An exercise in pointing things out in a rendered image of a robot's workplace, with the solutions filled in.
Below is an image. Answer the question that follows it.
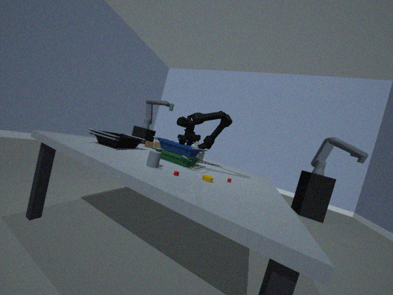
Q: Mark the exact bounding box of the tan rectangular box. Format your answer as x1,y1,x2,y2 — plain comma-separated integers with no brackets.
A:
154,141,162,149

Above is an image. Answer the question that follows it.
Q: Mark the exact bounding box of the small tan open box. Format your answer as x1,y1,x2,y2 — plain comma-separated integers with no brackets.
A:
144,141,154,148

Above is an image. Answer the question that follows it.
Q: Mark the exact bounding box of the green plastic tray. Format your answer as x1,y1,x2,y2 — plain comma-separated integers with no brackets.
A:
152,148,202,167

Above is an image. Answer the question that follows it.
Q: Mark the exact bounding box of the yellow rounded block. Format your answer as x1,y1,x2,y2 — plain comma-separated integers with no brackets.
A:
202,175,213,183

